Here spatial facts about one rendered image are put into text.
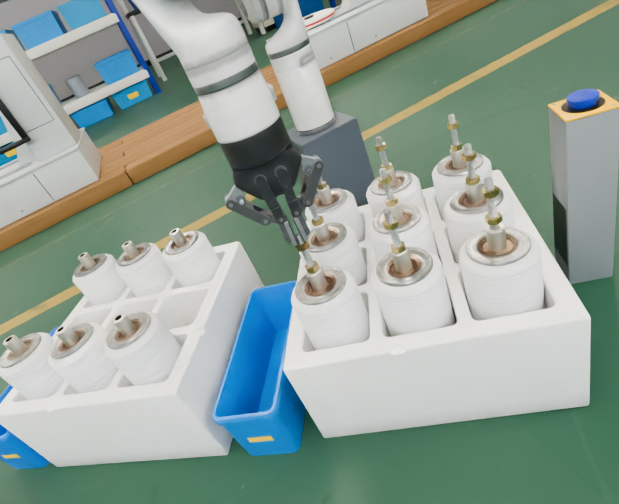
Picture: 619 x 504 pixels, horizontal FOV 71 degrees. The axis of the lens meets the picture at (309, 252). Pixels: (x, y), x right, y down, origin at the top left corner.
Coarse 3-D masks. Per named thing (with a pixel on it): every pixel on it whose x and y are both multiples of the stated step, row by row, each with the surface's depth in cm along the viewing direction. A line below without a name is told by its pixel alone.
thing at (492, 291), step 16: (464, 256) 55; (528, 256) 51; (464, 272) 55; (480, 272) 52; (496, 272) 51; (512, 272) 51; (528, 272) 51; (480, 288) 54; (496, 288) 52; (512, 288) 52; (528, 288) 53; (480, 304) 56; (496, 304) 54; (512, 304) 54; (528, 304) 54; (544, 304) 57; (480, 320) 58
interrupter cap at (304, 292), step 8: (328, 272) 62; (336, 272) 61; (304, 280) 62; (328, 280) 61; (336, 280) 60; (344, 280) 59; (296, 288) 61; (304, 288) 61; (312, 288) 61; (328, 288) 59; (336, 288) 58; (296, 296) 60; (304, 296) 59; (312, 296) 59; (320, 296) 58; (328, 296) 58; (312, 304) 58
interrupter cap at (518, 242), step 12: (516, 228) 55; (468, 240) 56; (480, 240) 56; (516, 240) 54; (528, 240) 52; (468, 252) 55; (480, 252) 54; (492, 252) 54; (504, 252) 53; (516, 252) 52; (528, 252) 52; (492, 264) 52; (504, 264) 51
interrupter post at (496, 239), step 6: (486, 228) 53; (504, 228) 52; (486, 234) 53; (492, 234) 52; (498, 234) 52; (504, 234) 52; (492, 240) 53; (498, 240) 52; (504, 240) 53; (492, 246) 53; (498, 246) 53; (504, 246) 53
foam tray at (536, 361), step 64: (512, 192) 74; (448, 256) 67; (384, 320) 64; (512, 320) 53; (576, 320) 50; (320, 384) 61; (384, 384) 60; (448, 384) 59; (512, 384) 58; (576, 384) 57
